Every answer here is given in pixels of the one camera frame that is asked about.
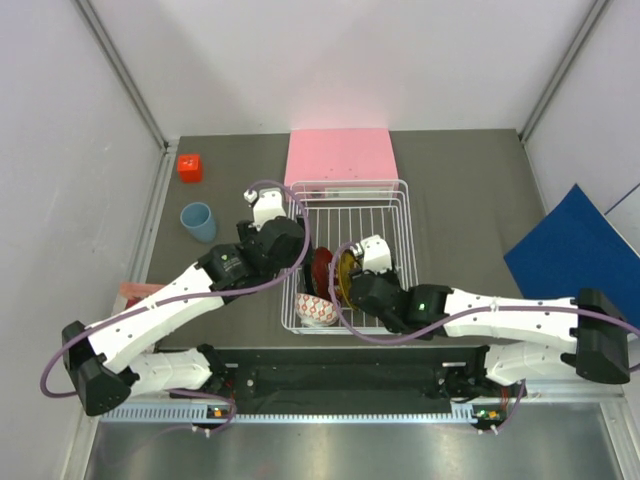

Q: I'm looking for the red floral plate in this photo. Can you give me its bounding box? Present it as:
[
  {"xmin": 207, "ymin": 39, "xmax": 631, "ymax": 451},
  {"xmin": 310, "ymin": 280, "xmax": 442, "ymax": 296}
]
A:
[{"xmin": 311, "ymin": 247, "xmax": 333, "ymax": 301}]

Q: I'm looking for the yellow patterned plate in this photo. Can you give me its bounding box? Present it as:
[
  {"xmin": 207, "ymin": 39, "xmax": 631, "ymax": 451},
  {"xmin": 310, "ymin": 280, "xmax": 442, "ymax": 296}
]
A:
[{"xmin": 335, "ymin": 250, "xmax": 362, "ymax": 311}]

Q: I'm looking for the light blue plastic cup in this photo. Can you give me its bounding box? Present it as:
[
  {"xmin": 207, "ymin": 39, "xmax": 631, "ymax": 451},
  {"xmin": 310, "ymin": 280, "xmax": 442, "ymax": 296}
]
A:
[{"xmin": 180, "ymin": 202, "xmax": 217, "ymax": 243}]

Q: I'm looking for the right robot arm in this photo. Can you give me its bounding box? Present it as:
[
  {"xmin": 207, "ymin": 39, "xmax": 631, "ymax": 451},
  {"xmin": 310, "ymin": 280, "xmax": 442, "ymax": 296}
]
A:
[{"xmin": 343, "ymin": 235, "xmax": 638, "ymax": 386}]

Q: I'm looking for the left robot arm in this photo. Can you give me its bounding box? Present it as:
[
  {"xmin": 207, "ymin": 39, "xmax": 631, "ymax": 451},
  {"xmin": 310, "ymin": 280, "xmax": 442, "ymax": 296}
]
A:
[{"xmin": 61, "ymin": 188, "xmax": 310, "ymax": 416}]

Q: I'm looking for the red white patterned bowl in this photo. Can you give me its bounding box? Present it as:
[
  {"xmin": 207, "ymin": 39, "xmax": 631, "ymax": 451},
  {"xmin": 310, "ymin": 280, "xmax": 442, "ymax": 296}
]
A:
[{"xmin": 295, "ymin": 293, "xmax": 337, "ymax": 327}]

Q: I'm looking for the pink binder box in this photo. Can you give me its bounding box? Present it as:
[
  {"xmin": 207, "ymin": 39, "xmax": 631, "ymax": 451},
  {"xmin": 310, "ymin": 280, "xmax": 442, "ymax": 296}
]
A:
[{"xmin": 284, "ymin": 128, "xmax": 400, "ymax": 198}]

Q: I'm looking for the red cube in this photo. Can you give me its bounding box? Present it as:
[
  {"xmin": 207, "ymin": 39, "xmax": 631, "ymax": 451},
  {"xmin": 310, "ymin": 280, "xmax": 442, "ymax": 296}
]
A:
[{"xmin": 176, "ymin": 154, "xmax": 203, "ymax": 184}]

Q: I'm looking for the blue folder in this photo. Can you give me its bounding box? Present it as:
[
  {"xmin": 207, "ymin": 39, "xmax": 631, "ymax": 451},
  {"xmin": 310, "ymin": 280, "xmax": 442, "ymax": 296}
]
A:
[{"xmin": 504, "ymin": 185, "xmax": 639, "ymax": 327}]

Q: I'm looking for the white wire dish rack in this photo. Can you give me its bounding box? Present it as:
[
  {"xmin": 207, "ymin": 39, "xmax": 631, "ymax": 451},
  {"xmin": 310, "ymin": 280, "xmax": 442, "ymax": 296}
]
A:
[{"xmin": 281, "ymin": 179, "xmax": 418, "ymax": 335}]

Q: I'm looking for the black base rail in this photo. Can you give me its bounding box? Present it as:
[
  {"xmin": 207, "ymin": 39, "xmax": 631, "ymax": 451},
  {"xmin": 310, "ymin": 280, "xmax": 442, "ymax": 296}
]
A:
[{"xmin": 198, "ymin": 344, "xmax": 520, "ymax": 414}]

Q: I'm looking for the grey cable duct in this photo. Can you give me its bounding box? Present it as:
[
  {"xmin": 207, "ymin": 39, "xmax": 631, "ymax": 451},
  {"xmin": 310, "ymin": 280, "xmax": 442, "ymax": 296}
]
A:
[{"xmin": 99, "ymin": 402, "xmax": 506, "ymax": 426}]

